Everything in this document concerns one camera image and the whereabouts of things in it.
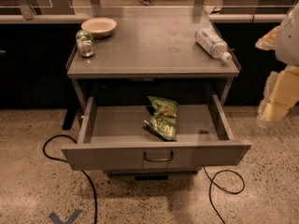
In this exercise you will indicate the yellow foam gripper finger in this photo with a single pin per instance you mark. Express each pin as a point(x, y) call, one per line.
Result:
point(281, 93)
point(268, 41)

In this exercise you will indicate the green jalapeno chip bag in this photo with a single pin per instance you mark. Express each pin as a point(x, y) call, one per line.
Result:
point(164, 119)

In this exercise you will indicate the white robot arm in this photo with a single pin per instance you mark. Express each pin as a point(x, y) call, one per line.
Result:
point(287, 44)

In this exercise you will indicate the grey metal counter cabinet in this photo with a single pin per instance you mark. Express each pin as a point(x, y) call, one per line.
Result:
point(151, 53)

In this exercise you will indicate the open grey top drawer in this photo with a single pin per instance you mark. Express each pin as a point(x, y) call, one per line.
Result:
point(114, 138)

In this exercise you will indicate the clear plastic water bottle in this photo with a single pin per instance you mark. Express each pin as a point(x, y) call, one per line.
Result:
point(213, 44)

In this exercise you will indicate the white ceramic bowl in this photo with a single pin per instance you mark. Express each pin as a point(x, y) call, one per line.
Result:
point(99, 27)

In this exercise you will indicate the green soda can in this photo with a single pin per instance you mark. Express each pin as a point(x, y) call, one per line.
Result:
point(85, 43)

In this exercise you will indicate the blue tape floor mark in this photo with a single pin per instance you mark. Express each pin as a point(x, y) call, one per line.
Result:
point(55, 219)

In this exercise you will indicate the black drawer handle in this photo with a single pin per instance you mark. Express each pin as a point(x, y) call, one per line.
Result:
point(158, 157)

